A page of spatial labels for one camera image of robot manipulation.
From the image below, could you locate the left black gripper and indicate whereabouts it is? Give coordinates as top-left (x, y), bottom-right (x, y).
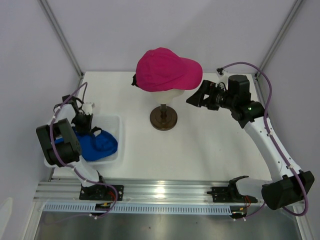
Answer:
top-left (71, 113), bottom-right (93, 137)

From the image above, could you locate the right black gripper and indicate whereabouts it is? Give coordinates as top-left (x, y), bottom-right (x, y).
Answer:
top-left (186, 80), bottom-right (236, 111)

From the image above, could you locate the blue baseball cap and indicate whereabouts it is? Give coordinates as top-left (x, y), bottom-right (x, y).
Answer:
top-left (50, 126), bottom-right (118, 166)

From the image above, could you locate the magenta baseball cap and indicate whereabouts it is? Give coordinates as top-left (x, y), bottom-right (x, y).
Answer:
top-left (131, 47), bottom-right (203, 93)

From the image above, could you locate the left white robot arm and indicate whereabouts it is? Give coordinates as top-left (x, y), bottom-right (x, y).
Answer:
top-left (36, 104), bottom-right (108, 201)

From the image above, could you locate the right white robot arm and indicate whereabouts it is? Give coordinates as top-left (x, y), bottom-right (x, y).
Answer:
top-left (186, 74), bottom-right (315, 210)

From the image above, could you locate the white plastic basket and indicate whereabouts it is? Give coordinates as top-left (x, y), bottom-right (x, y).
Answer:
top-left (71, 114), bottom-right (124, 166)

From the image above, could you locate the cream mannequin head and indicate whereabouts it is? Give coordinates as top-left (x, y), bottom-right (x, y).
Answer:
top-left (150, 89), bottom-right (185, 105)

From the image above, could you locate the dark round mannequin stand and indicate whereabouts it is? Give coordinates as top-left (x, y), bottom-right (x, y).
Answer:
top-left (149, 104), bottom-right (178, 131)

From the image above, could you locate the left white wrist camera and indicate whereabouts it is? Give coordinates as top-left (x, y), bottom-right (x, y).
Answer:
top-left (81, 102), bottom-right (95, 116)

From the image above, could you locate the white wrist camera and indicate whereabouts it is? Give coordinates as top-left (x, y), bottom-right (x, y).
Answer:
top-left (81, 102), bottom-right (95, 116)
top-left (216, 67), bottom-right (229, 84)

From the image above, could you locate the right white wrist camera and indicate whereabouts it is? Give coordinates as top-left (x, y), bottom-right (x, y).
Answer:
top-left (216, 67), bottom-right (229, 84)

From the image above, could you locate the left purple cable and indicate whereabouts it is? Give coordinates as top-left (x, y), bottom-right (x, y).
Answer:
top-left (48, 81), bottom-right (118, 221)

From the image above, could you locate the purple cable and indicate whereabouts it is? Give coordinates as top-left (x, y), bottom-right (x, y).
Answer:
top-left (217, 61), bottom-right (310, 221)
top-left (48, 81), bottom-right (118, 221)

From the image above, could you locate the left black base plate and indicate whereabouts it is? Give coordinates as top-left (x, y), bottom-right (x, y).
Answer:
top-left (79, 185), bottom-right (116, 201)

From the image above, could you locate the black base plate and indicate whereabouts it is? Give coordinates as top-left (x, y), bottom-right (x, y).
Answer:
top-left (206, 186), bottom-right (258, 204)
top-left (79, 185), bottom-right (116, 201)

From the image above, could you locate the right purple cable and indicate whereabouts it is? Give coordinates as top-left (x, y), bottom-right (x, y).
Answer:
top-left (217, 61), bottom-right (310, 221)

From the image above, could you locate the white slotted cable duct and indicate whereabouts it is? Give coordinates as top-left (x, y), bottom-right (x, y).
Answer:
top-left (43, 202), bottom-right (232, 216)

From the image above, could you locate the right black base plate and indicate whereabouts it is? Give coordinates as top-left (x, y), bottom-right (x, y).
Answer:
top-left (206, 186), bottom-right (258, 204)

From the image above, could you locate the right aluminium frame post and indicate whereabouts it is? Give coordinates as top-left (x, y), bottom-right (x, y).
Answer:
top-left (259, 0), bottom-right (306, 71)

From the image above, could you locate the aluminium frame post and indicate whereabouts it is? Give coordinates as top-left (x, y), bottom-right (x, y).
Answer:
top-left (259, 0), bottom-right (306, 71)
top-left (37, 0), bottom-right (84, 79)

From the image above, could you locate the left aluminium frame post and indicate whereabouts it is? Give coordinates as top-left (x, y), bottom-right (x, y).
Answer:
top-left (37, 0), bottom-right (84, 79)

